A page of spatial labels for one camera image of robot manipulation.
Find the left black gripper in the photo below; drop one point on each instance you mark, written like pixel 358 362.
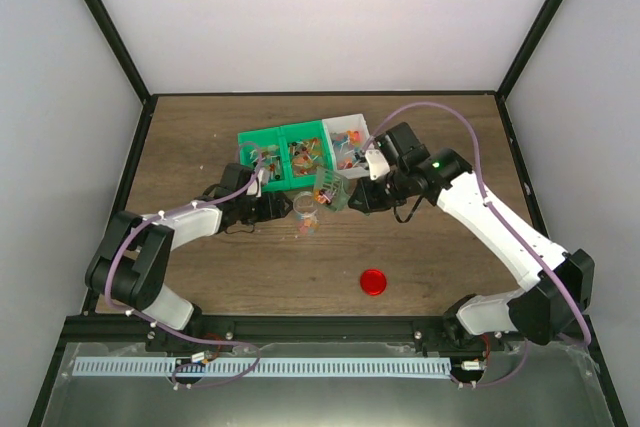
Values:
pixel 269 213

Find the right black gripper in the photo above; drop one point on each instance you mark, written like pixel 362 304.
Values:
pixel 369 204

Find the clear plastic jar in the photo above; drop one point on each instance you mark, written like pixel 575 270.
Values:
pixel 305 209

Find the green plastic scoop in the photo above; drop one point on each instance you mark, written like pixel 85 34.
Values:
pixel 331 190

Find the green double candy bin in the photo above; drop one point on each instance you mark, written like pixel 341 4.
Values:
pixel 291 154

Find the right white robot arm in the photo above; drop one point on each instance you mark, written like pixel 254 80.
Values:
pixel 554 285

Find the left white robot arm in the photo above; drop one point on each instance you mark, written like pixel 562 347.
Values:
pixel 130 264

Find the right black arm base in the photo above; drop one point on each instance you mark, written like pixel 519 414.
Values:
pixel 444 335

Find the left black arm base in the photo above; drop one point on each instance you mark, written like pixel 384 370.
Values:
pixel 198 327

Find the red jar lid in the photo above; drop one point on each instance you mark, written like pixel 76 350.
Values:
pixel 373 282

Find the black aluminium front beam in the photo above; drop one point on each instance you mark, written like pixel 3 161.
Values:
pixel 260 330

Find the light blue slotted rail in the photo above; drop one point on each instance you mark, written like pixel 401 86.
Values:
pixel 422 368

